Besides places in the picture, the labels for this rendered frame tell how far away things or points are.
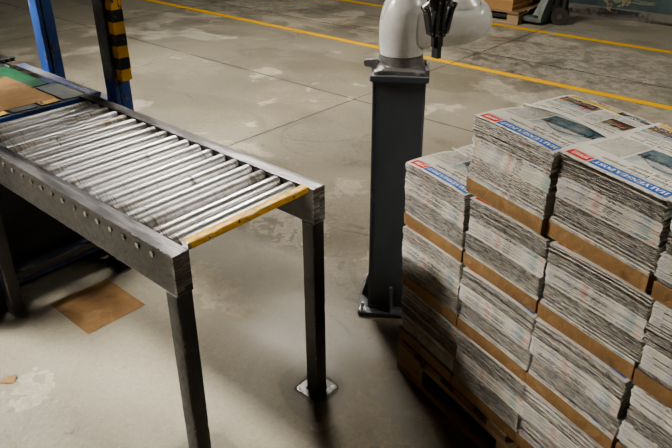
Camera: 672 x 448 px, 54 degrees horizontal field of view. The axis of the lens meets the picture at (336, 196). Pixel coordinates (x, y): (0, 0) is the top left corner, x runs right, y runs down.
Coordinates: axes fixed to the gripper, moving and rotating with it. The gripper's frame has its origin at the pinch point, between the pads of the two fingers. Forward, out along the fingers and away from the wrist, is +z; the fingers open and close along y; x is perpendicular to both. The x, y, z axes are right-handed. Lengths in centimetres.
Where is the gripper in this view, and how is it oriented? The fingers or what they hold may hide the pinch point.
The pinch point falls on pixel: (436, 46)
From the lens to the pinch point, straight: 218.0
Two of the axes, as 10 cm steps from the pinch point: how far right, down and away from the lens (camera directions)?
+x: -5.1, -3.8, 7.7
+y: 8.6, -2.3, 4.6
